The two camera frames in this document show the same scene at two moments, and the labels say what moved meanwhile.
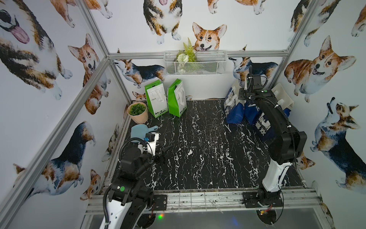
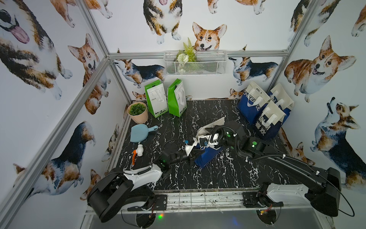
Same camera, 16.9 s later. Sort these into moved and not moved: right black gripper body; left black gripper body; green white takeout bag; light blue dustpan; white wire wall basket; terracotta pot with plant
Moved: right black gripper body; left black gripper body
Not moved: light blue dustpan; terracotta pot with plant; green white takeout bag; white wire wall basket
